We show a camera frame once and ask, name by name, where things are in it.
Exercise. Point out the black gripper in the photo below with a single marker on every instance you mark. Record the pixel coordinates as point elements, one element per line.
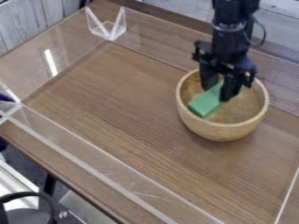
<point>224,56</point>

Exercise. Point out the grey metal base plate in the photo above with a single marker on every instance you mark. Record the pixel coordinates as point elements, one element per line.
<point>82,211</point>

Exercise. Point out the green rectangular block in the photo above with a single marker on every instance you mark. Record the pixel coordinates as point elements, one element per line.
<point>205,103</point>

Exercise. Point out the light wooden bowl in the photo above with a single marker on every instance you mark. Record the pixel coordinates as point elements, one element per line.
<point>236,117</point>

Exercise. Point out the black table leg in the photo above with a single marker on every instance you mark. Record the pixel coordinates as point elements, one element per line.
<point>49,184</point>

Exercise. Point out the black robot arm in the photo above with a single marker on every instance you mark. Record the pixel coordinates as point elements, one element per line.
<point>232,12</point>

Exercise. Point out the clear acrylic tray wall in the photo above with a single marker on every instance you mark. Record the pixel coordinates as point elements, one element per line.
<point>92,115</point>

